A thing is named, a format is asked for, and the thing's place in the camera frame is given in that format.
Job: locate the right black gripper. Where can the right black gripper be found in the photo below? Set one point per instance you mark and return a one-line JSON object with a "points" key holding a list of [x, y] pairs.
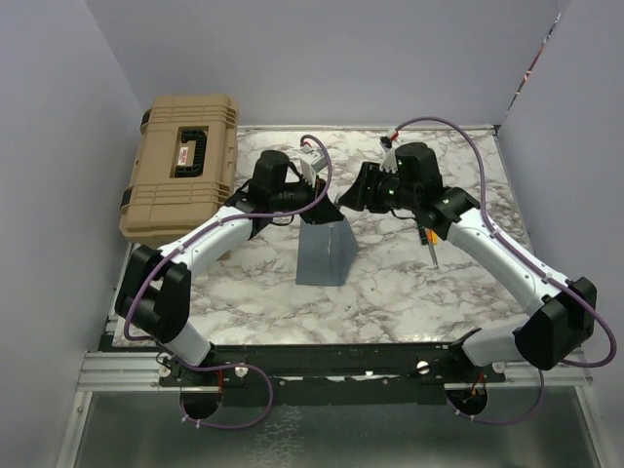
{"points": [[363, 194]]}

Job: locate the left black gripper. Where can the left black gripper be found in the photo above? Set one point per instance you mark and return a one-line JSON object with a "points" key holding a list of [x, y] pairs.
{"points": [[324, 212]]}

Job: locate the grey paper envelope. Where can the grey paper envelope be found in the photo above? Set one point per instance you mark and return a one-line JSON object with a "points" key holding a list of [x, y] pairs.
{"points": [[325, 254]]}

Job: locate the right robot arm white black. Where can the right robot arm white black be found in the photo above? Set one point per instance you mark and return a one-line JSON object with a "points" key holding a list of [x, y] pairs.
{"points": [[410, 179]]}

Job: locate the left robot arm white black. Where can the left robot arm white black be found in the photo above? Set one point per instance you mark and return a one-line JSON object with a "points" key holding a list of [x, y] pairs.
{"points": [[156, 287]]}

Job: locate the tan plastic tool case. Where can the tan plastic tool case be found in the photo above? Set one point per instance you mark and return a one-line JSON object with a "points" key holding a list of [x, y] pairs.
{"points": [[184, 168]]}

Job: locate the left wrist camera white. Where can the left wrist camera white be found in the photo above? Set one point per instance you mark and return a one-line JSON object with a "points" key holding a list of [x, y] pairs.
{"points": [[311, 162]]}

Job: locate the green handled screwdriver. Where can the green handled screwdriver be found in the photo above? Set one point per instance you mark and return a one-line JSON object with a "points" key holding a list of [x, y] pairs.
{"points": [[422, 236]]}

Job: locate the orange handled metal tool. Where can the orange handled metal tool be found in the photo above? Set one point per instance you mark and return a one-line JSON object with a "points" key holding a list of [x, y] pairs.
{"points": [[433, 255]]}

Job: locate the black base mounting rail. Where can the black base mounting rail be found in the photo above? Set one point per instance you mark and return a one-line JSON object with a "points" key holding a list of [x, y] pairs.
{"points": [[324, 375]]}

